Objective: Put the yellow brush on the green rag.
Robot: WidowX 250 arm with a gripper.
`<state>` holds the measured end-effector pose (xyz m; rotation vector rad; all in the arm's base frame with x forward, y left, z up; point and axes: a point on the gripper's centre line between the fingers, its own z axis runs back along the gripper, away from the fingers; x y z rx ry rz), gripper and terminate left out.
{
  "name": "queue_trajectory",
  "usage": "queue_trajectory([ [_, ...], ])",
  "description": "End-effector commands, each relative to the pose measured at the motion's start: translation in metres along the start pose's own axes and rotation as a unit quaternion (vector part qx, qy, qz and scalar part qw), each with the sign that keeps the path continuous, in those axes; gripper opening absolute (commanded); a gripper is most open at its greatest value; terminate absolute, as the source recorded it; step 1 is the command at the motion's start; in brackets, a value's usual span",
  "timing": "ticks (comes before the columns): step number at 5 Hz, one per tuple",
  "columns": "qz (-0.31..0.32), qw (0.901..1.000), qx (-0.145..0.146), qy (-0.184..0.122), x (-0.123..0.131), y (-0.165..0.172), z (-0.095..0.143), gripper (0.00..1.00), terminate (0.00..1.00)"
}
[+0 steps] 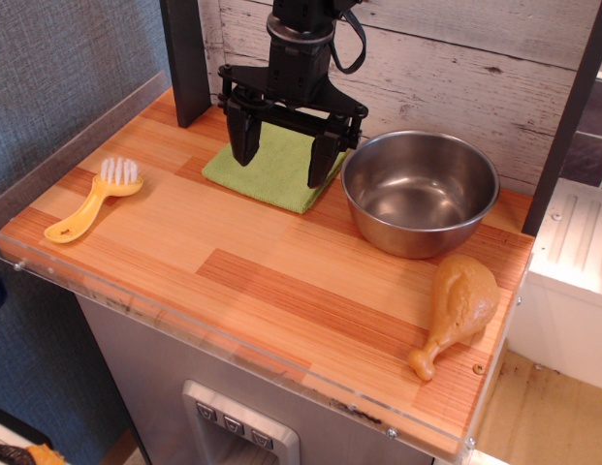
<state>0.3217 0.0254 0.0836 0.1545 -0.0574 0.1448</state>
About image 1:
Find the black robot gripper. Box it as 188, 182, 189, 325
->
218, 36, 368, 189

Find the yellow brush with white bristles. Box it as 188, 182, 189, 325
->
44, 157, 143, 244

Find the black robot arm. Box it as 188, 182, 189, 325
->
218, 1, 368, 188

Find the green rag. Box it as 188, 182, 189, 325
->
202, 123, 324, 214

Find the stainless steel bowl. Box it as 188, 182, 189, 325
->
340, 131, 500, 259

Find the plastic toy chicken drumstick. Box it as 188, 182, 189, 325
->
408, 255, 501, 381

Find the grey toy fridge cabinet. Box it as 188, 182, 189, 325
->
78, 297, 433, 464

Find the clear acrylic edge guard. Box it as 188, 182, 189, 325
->
0, 69, 476, 459

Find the silver dispenser panel with buttons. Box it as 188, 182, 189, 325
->
182, 380, 301, 464

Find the white toy sink unit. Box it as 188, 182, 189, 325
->
506, 71, 602, 393

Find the orange toy at corner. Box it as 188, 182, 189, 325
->
0, 444, 67, 465

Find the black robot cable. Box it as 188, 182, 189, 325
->
328, 7, 366, 76

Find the dark vertical post left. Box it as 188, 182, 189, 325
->
160, 0, 211, 128

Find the dark vertical post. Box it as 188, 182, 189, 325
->
160, 0, 211, 128
522, 1, 602, 236

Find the dark vertical post right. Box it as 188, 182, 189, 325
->
522, 1, 602, 236

